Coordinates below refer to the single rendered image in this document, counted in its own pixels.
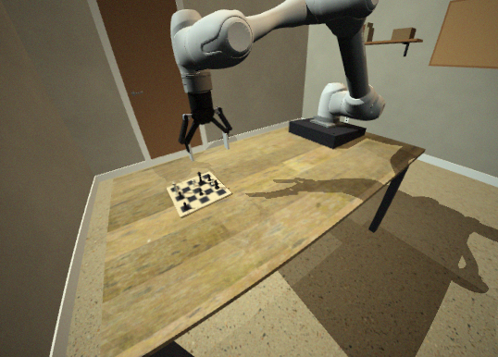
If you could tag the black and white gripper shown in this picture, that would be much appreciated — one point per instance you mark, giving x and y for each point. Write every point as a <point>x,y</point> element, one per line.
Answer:
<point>200,116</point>

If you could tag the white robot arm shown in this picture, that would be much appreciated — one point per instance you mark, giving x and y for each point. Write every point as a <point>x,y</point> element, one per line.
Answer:
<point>224,39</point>

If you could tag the wooden chessboard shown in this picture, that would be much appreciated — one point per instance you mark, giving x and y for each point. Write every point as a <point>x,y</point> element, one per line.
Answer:
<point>191,194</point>

